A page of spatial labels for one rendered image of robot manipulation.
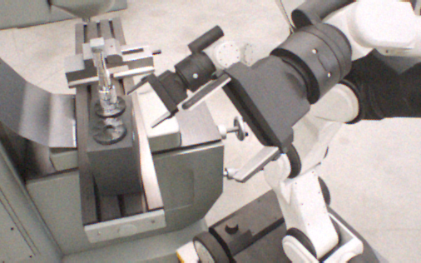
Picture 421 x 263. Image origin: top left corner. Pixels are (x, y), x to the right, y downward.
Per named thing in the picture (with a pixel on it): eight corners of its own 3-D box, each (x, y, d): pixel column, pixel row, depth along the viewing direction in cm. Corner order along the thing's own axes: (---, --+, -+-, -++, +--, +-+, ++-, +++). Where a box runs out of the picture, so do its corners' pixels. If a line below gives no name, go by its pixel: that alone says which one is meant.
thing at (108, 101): (101, 101, 107) (97, 86, 103) (117, 98, 108) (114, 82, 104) (101, 111, 104) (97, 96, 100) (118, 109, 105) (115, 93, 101)
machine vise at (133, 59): (149, 53, 163) (146, 31, 155) (156, 71, 152) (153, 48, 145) (67, 68, 155) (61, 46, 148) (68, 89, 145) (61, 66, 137)
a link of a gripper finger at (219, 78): (183, 112, 45) (221, 81, 47) (191, 111, 42) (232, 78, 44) (175, 101, 45) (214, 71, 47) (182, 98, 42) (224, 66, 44)
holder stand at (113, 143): (139, 139, 125) (131, 90, 111) (142, 191, 109) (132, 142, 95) (102, 143, 123) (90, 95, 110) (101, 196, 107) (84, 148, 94)
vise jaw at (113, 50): (119, 45, 155) (118, 37, 152) (123, 61, 146) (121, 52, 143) (105, 48, 153) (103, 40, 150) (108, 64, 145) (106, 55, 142)
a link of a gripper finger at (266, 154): (241, 179, 44) (278, 146, 46) (230, 176, 47) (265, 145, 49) (249, 189, 45) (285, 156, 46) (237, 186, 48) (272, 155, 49)
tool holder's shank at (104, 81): (99, 84, 102) (91, 48, 95) (111, 81, 103) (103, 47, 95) (99, 91, 100) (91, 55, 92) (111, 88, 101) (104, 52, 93)
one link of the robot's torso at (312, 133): (318, 164, 125) (413, 95, 84) (278, 189, 117) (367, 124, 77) (292, 126, 128) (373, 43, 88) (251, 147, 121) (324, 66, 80)
